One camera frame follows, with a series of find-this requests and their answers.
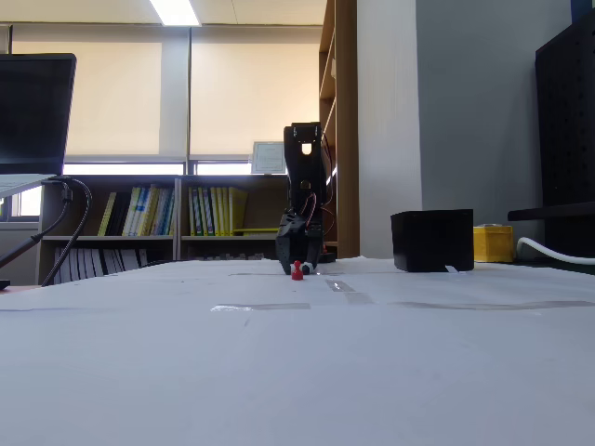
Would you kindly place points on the flat lying yellow book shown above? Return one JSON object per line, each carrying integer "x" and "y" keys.
{"x": 255, "y": 230}

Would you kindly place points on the clear tape strip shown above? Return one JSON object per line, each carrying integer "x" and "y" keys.
{"x": 348, "y": 292}
{"x": 265, "y": 307}

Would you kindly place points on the blue and white book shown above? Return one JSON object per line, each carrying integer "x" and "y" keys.
{"x": 146, "y": 211}

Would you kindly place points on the small red pawn piece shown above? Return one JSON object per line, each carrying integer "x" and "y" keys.
{"x": 297, "y": 274}

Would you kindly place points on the black open box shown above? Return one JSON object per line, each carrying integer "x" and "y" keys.
{"x": 432, "y": 239}

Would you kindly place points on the black pegboard panel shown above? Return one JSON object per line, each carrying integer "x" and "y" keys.
{"x": 567, "y": 130}

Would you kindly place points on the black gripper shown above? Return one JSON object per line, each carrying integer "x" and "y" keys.
{"x": 292, "y": 242}

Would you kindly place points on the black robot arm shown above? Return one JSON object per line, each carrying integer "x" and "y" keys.
{"x": 304, "y": 172}

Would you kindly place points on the dark binder white label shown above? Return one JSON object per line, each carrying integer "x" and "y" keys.
{"x": 114, "y": 261}
{"x": 62, "y": 265}
{"x": 88, "y": 262}

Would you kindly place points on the black laptop screen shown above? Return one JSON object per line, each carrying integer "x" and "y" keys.
{"x": 32, "y": 111}

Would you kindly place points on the slanted yellow book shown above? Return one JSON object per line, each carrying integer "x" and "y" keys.
{"x": 107, "y": 213}

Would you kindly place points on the large yellow book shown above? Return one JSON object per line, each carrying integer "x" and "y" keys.
{"x": 238, "y": 209}

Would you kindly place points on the beige roller blind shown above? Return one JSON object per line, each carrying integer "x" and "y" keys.
{"x": 111, "y": 97}
{"x": 255, "y": 93}

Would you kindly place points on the white and yellow book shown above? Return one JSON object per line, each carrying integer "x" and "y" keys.
{"x": 132, "y": 211}

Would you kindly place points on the silver laptop base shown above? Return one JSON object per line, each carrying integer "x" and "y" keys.
{"x": 18, "y": 183}

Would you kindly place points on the large white paper sheet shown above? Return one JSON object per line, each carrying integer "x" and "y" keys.
{"x": 297, "y": 381}

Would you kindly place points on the tall wooden bookshelf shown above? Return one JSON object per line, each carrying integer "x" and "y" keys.
{"x": 346, "y": 93}

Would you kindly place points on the ceiling light panel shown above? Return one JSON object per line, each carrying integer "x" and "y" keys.
{"x": 174, "y": 11}

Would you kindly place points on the yellow box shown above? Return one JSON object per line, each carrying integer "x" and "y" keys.
{"x": 493, "y": 244}

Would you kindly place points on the low wooden bookcase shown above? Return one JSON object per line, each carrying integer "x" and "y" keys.
{"x": 260, "y": 204}
{"x": 111, "y": 241}

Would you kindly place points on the framed white certificate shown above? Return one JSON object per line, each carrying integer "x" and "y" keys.
{"x": 267, "y": 158}

